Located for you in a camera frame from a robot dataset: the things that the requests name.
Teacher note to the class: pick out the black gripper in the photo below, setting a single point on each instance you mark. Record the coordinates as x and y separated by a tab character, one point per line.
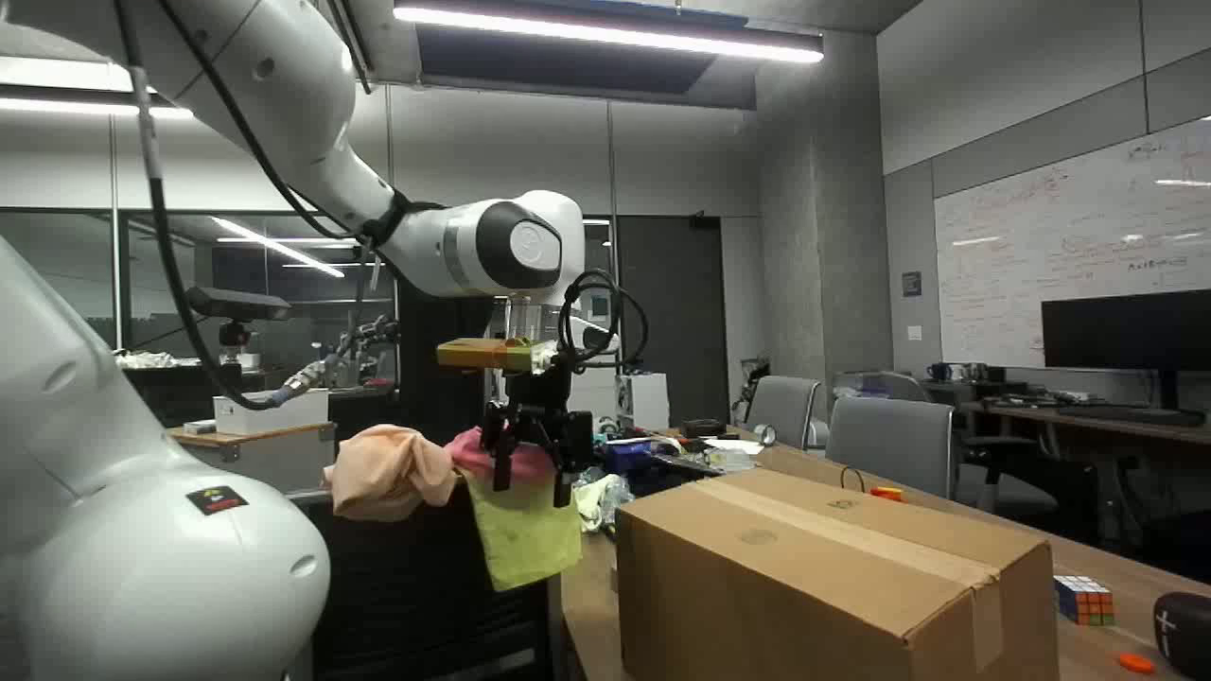
539	404

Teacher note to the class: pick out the yellow-green towel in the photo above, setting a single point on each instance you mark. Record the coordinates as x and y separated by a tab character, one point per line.
524	537

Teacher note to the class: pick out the pink shirt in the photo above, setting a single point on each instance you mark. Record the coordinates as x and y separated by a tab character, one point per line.
471	456

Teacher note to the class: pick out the peach shirt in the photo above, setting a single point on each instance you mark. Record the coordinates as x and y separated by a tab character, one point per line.
382	476

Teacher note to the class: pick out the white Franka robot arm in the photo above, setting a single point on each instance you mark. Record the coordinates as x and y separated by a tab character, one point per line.
127	568

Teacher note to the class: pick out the white storage box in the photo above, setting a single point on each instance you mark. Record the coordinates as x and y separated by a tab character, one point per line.
271	411

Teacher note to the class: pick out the brown cardboard box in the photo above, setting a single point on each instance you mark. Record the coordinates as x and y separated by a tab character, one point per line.
809	592

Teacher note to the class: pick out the crumpled clear plastic wrapper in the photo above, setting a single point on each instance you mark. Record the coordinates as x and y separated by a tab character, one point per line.
603	498

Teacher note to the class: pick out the small white plastic bin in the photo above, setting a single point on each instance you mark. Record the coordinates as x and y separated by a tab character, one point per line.
647	404

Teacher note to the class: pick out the black cloth pile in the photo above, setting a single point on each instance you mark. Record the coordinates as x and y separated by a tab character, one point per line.
666	476

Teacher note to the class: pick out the tall black panel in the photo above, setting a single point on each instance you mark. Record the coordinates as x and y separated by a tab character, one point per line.
440	364

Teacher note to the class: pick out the mesh-back office chair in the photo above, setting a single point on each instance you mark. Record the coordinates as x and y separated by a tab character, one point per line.
401	592

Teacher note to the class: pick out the white paper sheets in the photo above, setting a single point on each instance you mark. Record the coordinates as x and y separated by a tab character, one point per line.
732	452

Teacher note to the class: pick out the dark grey door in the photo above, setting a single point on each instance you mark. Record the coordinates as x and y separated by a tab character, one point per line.
675	316

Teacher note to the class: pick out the grey office chair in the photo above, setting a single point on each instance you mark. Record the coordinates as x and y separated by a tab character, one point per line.
783	408
891	442

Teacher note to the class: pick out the small orange table object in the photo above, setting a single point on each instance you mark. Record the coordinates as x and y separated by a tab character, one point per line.
887	494

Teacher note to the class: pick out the long ceiling light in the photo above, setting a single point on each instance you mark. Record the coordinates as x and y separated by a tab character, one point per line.
608	35

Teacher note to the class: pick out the Rubik's cube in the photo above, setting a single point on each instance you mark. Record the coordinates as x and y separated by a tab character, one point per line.
1082	598

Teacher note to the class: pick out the wooden office desk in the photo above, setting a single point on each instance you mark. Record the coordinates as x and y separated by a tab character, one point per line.
1097	431

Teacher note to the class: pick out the black computer monitor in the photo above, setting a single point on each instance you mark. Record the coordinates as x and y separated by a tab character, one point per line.
1128	331

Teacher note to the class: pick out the small flat orange piece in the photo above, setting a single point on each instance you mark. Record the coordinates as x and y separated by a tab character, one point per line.
1135	664

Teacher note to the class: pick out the black rounded speaker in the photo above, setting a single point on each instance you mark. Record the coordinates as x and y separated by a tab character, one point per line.
1185	639

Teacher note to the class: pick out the tan wrist camera mount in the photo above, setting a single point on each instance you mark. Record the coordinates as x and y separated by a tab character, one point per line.
479	353

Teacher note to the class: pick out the black camera on stand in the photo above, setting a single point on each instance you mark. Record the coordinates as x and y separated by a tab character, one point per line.
233	303

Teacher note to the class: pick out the wall whiteboard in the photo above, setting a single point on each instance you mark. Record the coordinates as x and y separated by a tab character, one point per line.
1071	239

